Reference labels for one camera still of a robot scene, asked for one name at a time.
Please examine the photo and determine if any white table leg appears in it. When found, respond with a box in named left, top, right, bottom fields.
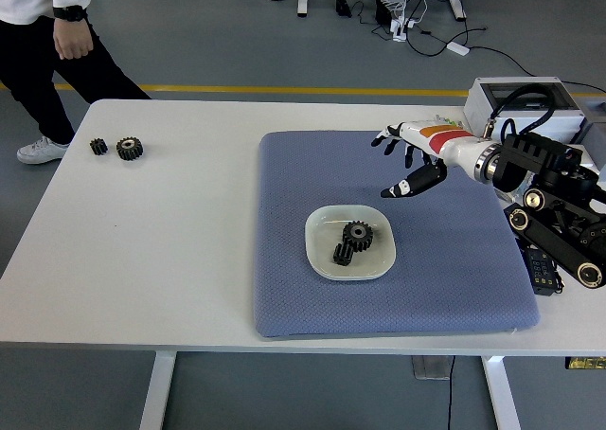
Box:
left=481, top=355, right=522, bottom=430
left=139, top=352, right=177, bottom=430

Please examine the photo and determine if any grey electrical enclosure box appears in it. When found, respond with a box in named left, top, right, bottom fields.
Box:
left=462, top=75, right=588, bottom=141

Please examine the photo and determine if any yellow warning label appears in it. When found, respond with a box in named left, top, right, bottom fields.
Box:
left=564, top=355, right=606, bottom=370

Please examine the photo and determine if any black display controller module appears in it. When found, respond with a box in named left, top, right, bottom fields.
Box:
left=520, top=244, right=566, bottom=297

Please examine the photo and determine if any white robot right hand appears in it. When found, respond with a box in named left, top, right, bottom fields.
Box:
left=370, top=120, right=482, bottom=199

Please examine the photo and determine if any grey metal case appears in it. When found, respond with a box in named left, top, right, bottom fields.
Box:
left=575, top=99, right=606, bottom=166

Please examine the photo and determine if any blue-grey quilted mat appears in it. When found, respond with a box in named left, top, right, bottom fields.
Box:
left=253, top=130, right=543, bottom=340

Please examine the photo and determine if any white square plate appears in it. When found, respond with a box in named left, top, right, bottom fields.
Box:
left=304, top=204, right=397, bottom=281

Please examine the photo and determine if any white power strip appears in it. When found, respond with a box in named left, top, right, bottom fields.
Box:
left=388, top=16, right=418, bottom=42

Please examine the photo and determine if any black cable under table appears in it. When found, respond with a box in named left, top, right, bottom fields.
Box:
left=444, top=355, right=456, bottom=430

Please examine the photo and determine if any long black floor cable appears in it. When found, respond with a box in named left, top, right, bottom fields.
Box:
left=406, top=22, right=606, bottom=98

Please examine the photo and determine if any large black gear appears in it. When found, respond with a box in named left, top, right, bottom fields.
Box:
left=115, top=135, right=146, bottom=162
left=341, top=220, right=375, bottom=255

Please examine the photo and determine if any grey floor box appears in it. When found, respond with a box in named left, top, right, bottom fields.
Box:
left=410, top=355, right=451, bottom=381

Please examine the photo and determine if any person's left hand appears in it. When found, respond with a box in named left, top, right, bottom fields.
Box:
left=52, top=17, right=95, bottom=61

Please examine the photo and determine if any person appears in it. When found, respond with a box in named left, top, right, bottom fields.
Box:
left=0, top=0, right=152, bottom=165

